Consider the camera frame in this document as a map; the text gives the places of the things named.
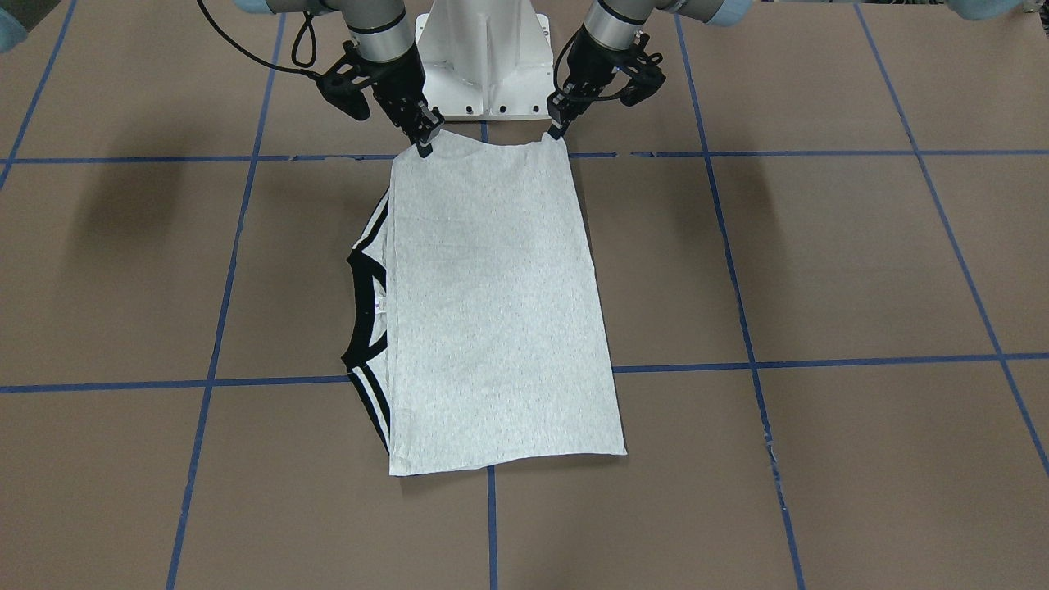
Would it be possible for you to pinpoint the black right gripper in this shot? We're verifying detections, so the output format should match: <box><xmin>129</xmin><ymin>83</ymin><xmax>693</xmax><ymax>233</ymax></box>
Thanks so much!
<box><xmin>365</xmin><ymin>43</ymin><xmax>445</xmax><ymax>159</ymax></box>

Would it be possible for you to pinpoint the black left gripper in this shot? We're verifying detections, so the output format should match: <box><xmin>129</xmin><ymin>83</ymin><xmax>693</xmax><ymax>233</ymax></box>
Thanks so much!
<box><xmin>547</xmin><ymin>26</ymin><xmax>631</xmax><ymax>139</ymax></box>

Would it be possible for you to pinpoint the grey t-shirt with cartoon print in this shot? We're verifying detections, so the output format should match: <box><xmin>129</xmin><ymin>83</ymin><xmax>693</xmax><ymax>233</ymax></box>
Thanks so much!
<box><xmin>342</xmin><ymin>130</ymin><xmax>627</xmax><ymax>477</ymax></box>

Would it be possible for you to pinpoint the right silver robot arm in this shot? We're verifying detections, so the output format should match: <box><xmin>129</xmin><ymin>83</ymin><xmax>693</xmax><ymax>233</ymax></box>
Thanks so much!
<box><xmin>196</xmin><ymin>1</ymin><xmax>445</xmax><ymax>159</ymax></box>

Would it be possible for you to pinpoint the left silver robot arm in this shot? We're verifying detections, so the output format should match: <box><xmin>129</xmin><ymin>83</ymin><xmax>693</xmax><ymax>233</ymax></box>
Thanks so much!
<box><xmin>568</xmin><ymin>1</ymin><xmax>1047</xmax><ymax>152</ymax></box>

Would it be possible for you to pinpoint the white camera stand column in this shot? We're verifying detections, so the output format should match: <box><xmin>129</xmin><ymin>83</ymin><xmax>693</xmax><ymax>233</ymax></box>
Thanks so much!
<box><xmin>415</xmin><ymin>1</ymin><xmax>554</xmax><ymax>122</ymax></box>

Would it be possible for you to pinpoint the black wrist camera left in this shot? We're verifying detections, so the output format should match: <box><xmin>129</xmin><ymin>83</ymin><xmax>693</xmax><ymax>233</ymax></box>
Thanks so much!
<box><xmin>615</xmin><ymin>31</ymin><xmax>666</xmax><ymax>107</ymax></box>

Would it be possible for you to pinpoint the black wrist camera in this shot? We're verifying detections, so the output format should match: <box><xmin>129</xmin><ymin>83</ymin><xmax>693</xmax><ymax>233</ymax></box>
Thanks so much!
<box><xmin>615</xmin><ymin>31</ymin><xmax>666</xmax><ymax>107</ymax></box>
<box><xmin>315</xmin><ymin>41</ymin><xmax>374</xmax><ymax>122</ymax></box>

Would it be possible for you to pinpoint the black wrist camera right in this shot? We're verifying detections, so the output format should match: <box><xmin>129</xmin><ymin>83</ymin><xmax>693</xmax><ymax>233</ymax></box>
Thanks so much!
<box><xmin>315</xmin><ymin>41</ymin><xmax>374</xmax><ymax>122</ymax></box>

